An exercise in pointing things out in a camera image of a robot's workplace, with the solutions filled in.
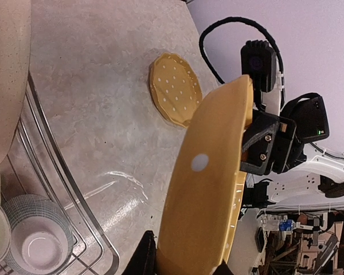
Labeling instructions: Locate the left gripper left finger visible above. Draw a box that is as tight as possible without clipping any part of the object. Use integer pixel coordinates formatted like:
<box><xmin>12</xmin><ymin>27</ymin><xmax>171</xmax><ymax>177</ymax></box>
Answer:
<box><xmin>123</xmin><ymin>230</ymin><xmax>157</xmax><ymax>275</ymax></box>

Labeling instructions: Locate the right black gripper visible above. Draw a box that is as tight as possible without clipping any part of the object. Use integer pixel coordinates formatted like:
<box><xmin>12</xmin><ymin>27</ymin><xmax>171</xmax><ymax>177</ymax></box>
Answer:
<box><xmin>240</xmin><ymin>97</ymin><xmax>330</xmax><ymax>175</ymax></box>

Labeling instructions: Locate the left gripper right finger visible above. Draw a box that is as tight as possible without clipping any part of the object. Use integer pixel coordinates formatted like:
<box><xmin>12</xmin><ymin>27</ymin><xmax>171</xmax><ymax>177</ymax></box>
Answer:
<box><xmin>210</xmin><ymin>261</ymin><xmax>233</xmax><ymax>275</ymax></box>

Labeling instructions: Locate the yellow dotted plate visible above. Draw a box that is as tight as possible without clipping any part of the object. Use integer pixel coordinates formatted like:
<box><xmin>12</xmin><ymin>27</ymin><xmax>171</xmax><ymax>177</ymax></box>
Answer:
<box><xmin>156</xmin><ymin>75</ymin><xmax>253</xmax><ymax>274</ymax></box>
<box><xmin>148</xmin><ymin>53</ymin><xmax>203</xmax><ymax>128</ymax></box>

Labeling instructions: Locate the cream speckled plate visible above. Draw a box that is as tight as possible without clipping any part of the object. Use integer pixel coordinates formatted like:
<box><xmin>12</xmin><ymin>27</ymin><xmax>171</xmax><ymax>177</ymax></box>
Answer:
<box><xmin>0</xmin><ymin>1</ymin><xmax>31</xmax><ymax>164</ymax></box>

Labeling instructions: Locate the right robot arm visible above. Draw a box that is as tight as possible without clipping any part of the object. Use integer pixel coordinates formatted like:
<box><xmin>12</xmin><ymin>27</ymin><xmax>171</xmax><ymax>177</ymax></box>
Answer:
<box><xmin>241</xmin><ymin>93</ymin><xmax>344</xmax><ymax>250</ymax></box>

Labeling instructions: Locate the white patterned bowl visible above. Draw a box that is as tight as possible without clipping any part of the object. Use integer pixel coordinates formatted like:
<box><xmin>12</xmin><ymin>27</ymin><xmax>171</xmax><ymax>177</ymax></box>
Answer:
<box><xmin>3</xmin><ymin>194</ymin><xmax>74</xmax><ymax>274</ymax></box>

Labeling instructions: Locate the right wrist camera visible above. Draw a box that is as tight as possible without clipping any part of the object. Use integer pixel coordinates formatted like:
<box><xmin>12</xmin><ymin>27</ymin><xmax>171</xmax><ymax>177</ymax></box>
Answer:
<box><xmin>240</xmin><ymin>40</ymin><xmax>276</xmax><ymax>93</ymax></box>

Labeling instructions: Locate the metal wire dish rack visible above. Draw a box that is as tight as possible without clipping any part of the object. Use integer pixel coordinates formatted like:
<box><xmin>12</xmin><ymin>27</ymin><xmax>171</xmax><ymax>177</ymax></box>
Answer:
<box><xmin>0</xmin><ymin>76</ymin><xmax>120</xmax><ymax>274</ymax></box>

